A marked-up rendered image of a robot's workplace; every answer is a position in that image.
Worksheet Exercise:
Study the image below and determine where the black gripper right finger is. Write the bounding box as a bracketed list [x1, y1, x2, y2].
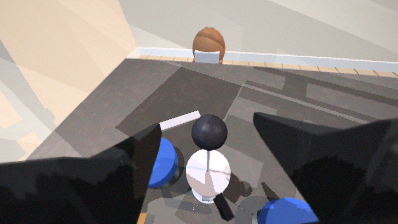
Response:
[253, 112, 398, 221]

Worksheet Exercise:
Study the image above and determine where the white flat bar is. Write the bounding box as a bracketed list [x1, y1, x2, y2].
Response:
[159, 111, 201, 131]

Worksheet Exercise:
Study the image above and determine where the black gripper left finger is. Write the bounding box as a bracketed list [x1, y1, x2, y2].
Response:
[0, 123, 162, 224]

